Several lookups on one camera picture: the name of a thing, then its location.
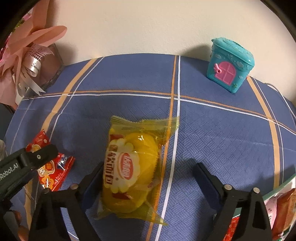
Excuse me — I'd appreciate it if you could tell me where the red cartoon snack packet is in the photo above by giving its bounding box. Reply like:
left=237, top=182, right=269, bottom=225
left=26, top=130, right=75, bottom=191

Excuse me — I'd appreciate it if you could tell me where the yellow bread packet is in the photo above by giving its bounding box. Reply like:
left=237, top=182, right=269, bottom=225
left=97, top=115, right=179, bottom=225

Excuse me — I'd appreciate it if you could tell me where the pink barcode snack packet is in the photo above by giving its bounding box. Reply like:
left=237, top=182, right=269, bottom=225
left=265, top=197, right=277, bottom=227

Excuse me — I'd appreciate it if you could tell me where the red patterned snack packet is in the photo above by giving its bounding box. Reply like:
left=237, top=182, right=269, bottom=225
left=223, top=216, right=240, bottom=241

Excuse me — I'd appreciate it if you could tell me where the beige wafer packet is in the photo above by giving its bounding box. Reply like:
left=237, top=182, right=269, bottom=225
left=272, top=188, right=295, bottom=240

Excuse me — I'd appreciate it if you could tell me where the person's left hand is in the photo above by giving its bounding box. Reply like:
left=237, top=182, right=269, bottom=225
left=12, top=210, right=29, bottom=241

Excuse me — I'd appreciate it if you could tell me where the teal rimmed white tray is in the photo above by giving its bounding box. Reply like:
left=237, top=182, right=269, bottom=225
left=222, top=172, right=296, bottom=241

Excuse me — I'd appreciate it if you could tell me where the blue plaid tablecloth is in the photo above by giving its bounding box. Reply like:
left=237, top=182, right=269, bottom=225
left=4, top=54, right=295, bottom=240

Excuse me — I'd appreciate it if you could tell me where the pink flower bouquet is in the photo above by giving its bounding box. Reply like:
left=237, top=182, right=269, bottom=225
left=1, top=1, right=67, bottom=109

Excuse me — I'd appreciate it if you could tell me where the teal toy house box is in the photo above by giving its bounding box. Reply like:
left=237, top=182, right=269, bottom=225
left=206, top=37, right=255, bottom=93

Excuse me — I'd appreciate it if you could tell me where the white power cable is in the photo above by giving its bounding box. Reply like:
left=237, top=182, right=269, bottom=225
left=265, top=83, right=296, bottom=110

